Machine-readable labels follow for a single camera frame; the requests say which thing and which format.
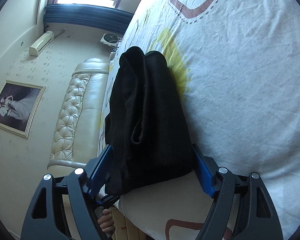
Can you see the cream tufted leather headboard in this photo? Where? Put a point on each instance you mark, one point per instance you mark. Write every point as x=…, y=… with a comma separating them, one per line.
x=76, y=136

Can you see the patterned white bed sheet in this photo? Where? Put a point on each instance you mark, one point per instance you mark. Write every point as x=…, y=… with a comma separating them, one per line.
x=236, y=66

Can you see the white desk fan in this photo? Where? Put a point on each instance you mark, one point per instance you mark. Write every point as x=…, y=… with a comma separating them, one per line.
x=110, y=40

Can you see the black pants with studs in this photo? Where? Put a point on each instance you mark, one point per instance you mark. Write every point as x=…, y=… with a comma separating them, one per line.
x=146, y=126

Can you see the white wall air conditioner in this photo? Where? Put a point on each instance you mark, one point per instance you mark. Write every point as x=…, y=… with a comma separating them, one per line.
x=41, y=43

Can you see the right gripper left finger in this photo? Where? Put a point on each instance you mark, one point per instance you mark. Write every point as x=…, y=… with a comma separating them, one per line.
x=45, y=217

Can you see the person's left hand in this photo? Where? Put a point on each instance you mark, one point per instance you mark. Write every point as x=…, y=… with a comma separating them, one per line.
x=106, y=222

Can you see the cream bedside cabinet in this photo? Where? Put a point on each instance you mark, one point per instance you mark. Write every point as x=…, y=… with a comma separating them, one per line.
x=124, y=228

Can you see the framed wedding photo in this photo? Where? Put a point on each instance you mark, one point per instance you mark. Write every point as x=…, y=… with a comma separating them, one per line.
x=18, y=104

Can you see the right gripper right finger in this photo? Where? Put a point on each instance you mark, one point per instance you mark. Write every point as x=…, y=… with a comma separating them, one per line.
x=239, y=201

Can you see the dark blue left curtain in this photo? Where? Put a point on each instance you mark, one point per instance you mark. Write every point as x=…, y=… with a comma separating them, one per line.
x=108, y=19

